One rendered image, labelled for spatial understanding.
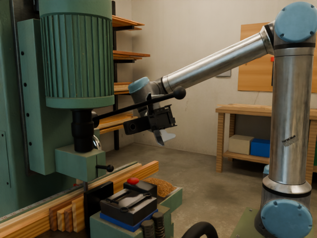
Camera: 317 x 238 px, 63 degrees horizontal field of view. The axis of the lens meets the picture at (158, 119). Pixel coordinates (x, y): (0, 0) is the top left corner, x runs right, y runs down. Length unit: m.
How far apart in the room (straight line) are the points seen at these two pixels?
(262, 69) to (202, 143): 1.42
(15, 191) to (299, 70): 0.91
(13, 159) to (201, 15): 3.70
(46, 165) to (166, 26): 3.86
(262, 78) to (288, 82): 2.97
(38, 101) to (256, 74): 3.38
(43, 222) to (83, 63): 0.39
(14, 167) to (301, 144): 0.86
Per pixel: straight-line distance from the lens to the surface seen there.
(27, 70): 0.80
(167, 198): 0.84
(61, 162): 0.79
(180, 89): 0.68
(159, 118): 0.81
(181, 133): 4.37
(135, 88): 1.01
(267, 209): 0.95
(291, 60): 0.88
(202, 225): 0.63
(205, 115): 4.14
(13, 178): 0.88
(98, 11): 0.67
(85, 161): 0.71
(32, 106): 0.79
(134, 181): 0.65
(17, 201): 0.91
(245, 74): 3.90
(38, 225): 0.73
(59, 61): 0.65
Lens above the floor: 1.28
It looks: 10 degrees down
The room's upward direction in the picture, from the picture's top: straight up
